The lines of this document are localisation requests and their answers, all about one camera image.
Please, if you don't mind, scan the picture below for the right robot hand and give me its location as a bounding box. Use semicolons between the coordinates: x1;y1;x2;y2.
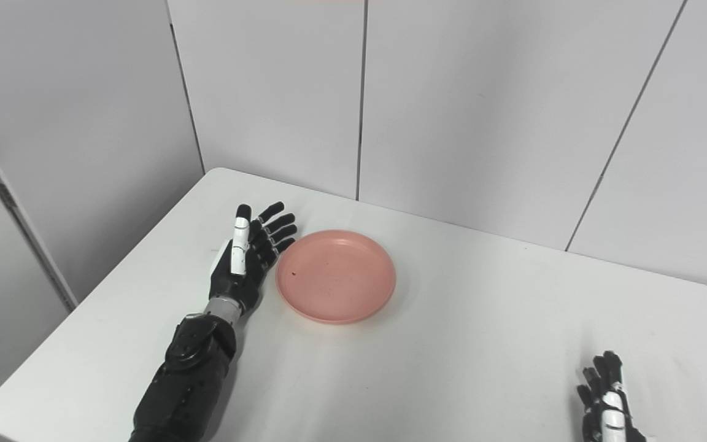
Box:
577;351;647;442

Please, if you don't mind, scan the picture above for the pink round plate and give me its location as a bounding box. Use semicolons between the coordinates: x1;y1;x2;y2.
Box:
276;230;397;325

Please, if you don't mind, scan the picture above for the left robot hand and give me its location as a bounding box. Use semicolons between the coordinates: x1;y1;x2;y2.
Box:
209;201;298;317

